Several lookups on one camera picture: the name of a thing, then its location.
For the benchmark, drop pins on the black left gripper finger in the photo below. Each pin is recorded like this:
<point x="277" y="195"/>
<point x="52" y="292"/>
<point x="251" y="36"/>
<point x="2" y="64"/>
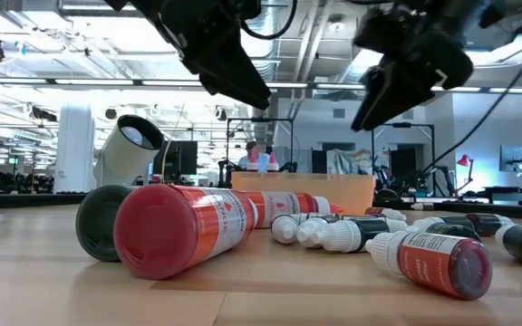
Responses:
<point x="238" y="77"/>

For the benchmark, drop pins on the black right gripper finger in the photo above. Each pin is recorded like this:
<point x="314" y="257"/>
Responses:
<point x="388" y="97"/>

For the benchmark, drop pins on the small red food coloring bottle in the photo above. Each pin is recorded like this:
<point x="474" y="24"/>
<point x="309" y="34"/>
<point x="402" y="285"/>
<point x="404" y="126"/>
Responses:
<point x="392" y="214"/>
<point x="433" y="265"/>

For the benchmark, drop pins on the small blue food coloring bottle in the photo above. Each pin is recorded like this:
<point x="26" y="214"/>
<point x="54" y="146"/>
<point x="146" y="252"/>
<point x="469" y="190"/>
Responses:
<point x="356" y="216"/>

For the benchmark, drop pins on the large orange food coloring bottle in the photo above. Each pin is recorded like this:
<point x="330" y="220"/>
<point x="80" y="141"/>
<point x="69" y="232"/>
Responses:
<point x="283" y="204"/>
<point x="175" y="231"/>

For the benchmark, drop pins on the large green food coloring bottle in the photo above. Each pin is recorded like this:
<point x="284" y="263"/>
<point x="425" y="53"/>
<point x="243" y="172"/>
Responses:
<point x="95" y="222"/>

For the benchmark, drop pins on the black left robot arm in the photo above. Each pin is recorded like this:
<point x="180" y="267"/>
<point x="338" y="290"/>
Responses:
<point x="138" y="5"/>

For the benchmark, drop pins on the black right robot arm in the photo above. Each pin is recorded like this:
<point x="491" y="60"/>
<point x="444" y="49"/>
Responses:
<point x="465" y="11"/>

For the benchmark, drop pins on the grey monitor on arm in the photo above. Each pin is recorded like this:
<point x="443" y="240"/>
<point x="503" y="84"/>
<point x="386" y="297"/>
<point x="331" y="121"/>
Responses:
<point x="512" y="156"/>

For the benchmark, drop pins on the white draped sheet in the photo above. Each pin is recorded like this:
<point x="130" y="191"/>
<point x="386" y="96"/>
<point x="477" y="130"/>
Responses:
<point x="347" y="162"/>

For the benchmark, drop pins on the person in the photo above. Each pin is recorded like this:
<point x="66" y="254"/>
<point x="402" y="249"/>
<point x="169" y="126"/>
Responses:
<point x="245" y="159"/>

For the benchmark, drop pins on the red desk lamp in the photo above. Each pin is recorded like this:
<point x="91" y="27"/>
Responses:
<point x="463" y="160"/>

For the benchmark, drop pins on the black dome-shaped object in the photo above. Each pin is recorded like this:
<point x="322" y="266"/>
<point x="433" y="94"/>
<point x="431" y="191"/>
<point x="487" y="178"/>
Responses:
<point x="387" y="196"/>

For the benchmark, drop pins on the black computer monitor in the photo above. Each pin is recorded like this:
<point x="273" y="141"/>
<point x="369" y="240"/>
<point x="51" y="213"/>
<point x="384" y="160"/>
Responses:
<point x="181" y="158"/>

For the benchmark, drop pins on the translucent orange plastic tray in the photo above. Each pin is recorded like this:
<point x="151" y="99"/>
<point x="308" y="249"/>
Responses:
<point x="306" y="192"/>

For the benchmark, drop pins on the white cylindrical spotlight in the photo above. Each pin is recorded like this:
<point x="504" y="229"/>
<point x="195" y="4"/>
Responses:
<point x="125" y="154"/>

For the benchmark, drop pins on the black background desk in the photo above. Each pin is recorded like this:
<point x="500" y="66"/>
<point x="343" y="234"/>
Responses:
<point x="515" y="190"/>

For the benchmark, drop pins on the black metal frame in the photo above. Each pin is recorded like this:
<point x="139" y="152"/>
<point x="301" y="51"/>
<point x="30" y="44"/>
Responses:
<point x="261" y="119"/>
<point x="401" y="125"/>

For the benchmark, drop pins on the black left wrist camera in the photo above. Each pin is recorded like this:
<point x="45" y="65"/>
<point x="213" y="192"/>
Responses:
<point x="240" y="9"/>

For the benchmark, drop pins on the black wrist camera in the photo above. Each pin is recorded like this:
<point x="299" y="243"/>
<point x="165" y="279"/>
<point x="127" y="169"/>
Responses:
<point x="388" y="31"/>
<point x="240" y="9"/>

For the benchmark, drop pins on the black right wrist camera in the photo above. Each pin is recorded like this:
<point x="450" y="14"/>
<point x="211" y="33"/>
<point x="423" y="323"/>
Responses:
<point x="388" y="31"/>

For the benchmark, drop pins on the black table edge rail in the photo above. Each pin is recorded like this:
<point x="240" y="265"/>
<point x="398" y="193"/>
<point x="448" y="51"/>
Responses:
<point x="492" y="211"/>

